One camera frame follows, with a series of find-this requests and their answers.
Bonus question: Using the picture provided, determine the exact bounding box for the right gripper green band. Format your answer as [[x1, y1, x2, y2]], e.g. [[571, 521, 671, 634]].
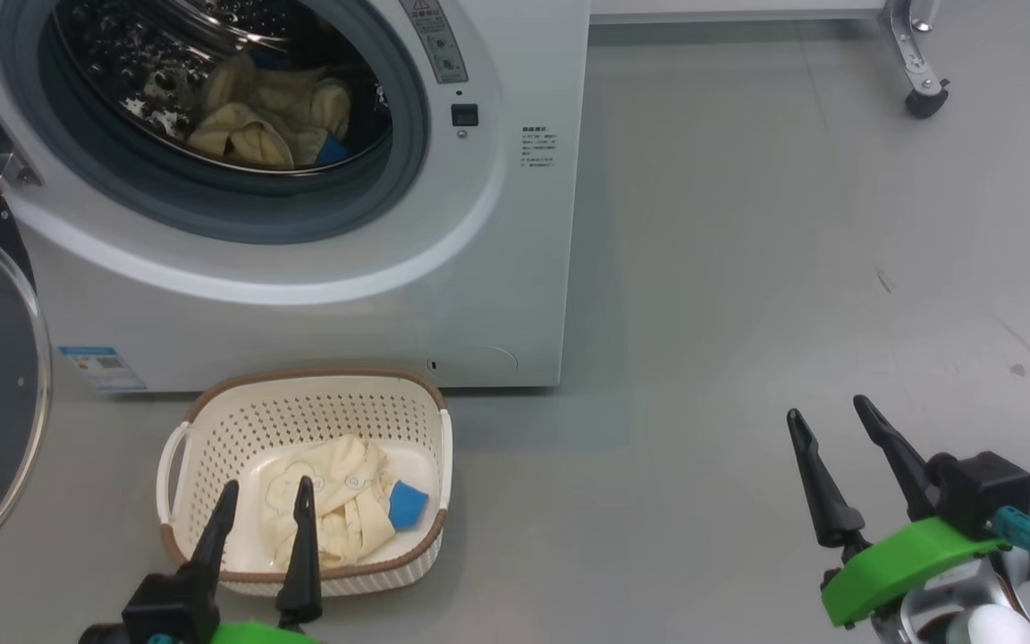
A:
[[786, 394, 1030, 644]]

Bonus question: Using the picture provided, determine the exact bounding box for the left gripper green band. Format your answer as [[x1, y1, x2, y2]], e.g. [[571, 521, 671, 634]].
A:
[[184, 475, 325, 644]]

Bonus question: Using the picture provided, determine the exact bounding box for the cream baby garment blue trim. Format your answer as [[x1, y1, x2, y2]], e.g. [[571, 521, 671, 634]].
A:
[[186, 49, 352, 171]]

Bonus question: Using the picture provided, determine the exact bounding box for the cream perforated laundry basket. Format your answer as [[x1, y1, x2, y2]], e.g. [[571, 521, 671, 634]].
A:
[[156, 369, 454, 598]]

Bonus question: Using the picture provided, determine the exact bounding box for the grey rubber door gasket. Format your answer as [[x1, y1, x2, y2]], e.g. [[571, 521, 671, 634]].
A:
[[0, 0, 431, 244]]

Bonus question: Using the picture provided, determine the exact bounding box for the white front-load washing machine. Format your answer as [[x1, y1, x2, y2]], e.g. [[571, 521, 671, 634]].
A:
[[0, 0, 591, 394]]

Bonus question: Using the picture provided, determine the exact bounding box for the steel washing drum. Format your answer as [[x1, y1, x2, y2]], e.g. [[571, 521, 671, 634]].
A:
[[52, 0, 393, 175]]

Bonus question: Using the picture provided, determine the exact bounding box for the blue energy label sticker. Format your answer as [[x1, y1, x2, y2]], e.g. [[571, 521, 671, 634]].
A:
[[57, 345, 148, 393]]

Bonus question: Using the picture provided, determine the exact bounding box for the grey metal leg with caster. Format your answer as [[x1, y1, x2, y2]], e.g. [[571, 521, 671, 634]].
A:
[[877, 0, 951, 120]]

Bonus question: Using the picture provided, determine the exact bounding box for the small printed text label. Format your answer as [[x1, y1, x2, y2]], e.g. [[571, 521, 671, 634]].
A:
[[521, 125, 559, 171]]

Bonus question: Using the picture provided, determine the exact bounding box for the white furniture panel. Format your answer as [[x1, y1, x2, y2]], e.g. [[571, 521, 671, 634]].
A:
[[590, 0, 887, 24]]

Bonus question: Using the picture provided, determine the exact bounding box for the grey warning sticker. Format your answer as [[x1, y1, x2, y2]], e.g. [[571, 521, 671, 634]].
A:
[[399, 0, 469, 84]]

